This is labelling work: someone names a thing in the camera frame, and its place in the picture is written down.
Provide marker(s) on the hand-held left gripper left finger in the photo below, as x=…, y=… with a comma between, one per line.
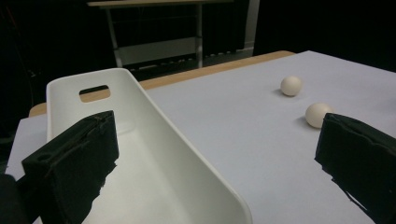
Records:
x=71, y=155

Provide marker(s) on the white table mat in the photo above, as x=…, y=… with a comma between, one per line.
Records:
x=233, y=124

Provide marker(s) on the grey metal desk frame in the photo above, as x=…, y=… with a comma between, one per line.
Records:
x=155, y=51

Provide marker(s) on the white egg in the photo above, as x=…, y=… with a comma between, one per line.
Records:
x=291, y=85
x=316, y=113

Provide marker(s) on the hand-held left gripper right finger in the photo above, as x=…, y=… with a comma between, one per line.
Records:
x=361, y=155

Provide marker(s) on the white plastic bin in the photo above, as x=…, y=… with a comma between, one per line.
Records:
x=155, y=174

